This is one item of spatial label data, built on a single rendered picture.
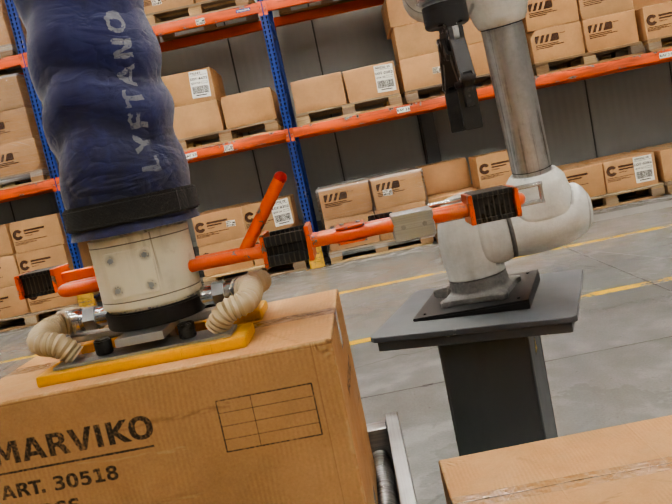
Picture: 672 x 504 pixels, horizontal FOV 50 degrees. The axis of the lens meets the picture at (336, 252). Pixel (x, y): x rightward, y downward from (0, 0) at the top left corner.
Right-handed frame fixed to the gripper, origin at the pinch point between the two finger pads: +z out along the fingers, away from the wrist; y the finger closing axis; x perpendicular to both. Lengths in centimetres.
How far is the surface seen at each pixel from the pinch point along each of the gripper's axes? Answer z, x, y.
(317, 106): -56, -37, -706
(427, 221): 14.5, -10.1, 6.1
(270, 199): 5.7, -35.2, 3.7
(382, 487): 67, -27, -11
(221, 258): 13.6, -45.2, 5.5
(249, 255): 14.1, -40.4, 5.6
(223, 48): -162, -143, -835
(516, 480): 68, -2, -4
